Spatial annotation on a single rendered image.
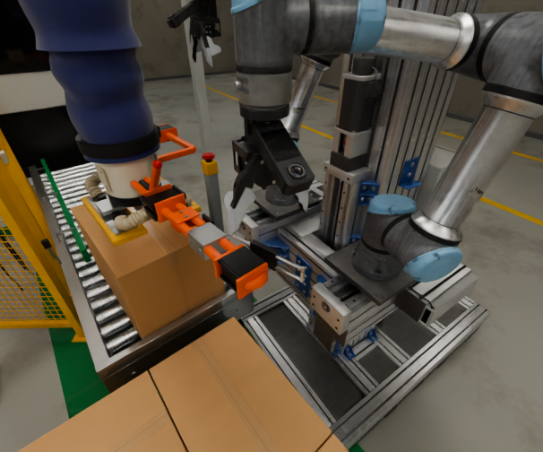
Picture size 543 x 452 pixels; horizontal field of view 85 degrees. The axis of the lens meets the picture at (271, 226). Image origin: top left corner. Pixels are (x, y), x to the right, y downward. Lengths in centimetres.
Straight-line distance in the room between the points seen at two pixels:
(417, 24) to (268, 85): 33
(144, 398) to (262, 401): 42
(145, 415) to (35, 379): 112
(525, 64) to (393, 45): 21
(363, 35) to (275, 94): 13
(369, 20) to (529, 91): 32
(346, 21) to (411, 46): 24
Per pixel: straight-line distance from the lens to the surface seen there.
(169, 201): 82
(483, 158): 69
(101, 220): 108
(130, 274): 114
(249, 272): 56
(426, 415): 196
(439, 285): 113
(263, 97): 41
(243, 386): 125
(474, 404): 210
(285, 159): 41
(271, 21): 41
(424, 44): 68
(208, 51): 115
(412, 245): 74
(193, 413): 124
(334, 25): 44
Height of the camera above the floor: 167
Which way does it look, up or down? 36 degrees down
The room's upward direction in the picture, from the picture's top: straight up
